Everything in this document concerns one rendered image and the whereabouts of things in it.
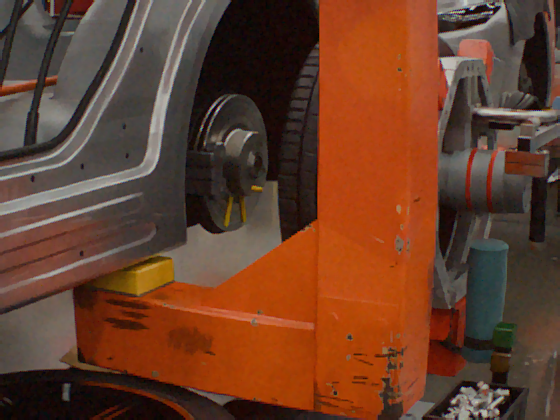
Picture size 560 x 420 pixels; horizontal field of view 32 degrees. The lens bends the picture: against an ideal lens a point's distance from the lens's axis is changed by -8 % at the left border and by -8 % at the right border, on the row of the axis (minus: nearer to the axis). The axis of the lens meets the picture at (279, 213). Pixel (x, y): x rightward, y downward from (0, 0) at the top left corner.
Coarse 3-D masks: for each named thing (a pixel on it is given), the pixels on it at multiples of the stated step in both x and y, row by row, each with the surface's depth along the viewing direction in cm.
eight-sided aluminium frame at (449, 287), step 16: (448, 64) 209; (464, 64) 215; (480, 64) 226; (448, 80) 206; (480, 80) 229; (448, 96) 205; (480, 96) 234; (448, 112) 205; (480, 128) 244; (480, 144) 248; (496, 144) 246; (464, 224) 245; (480, 224) 244; (464, 240) 243; (464, 256) 242; (448, 272) 235; (464, 272) 237; (432, 288) 219; (448, 288) 217; (464, 288) 229; (432, 304) 220; (448, 304) 218
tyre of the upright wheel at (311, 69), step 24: (312, 72) 211; (312, 96) 208; (288, 120) 208; (312, 120) 206; (288, 144) 207; (312, 144) 205; (288, 168) 207; (312, 168) 205; (288, 192) 207; (312, 192) 205; (288, 216) 209; (312, 216) 206; (456, 240) 249
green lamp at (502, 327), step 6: (498, 324) 181; (504, 324) 181; (510, 324) 181; (516, 324) 181; (498, 330) 179; (504, 330) 179; (510, 330) 178; (516, 330) 181; (498, 336) 179; (504, 336) 179; (510, 336) 178; (492, 342) 180; (498, 342) 179; (504, 342) 179; (510, 342) 178
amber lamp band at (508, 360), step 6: (492, 354) 180; (498, 354) 180; (504, 354) 179; (510, 354) 179; (492, 360) 181; (498, 360) 180; (504, 360) 179; (510, 360) 179; (492, 366) 181; (498, 366) 180; (504, 366) 180; (510, 366) 180; (498, 372) 180; (504, 372) 180
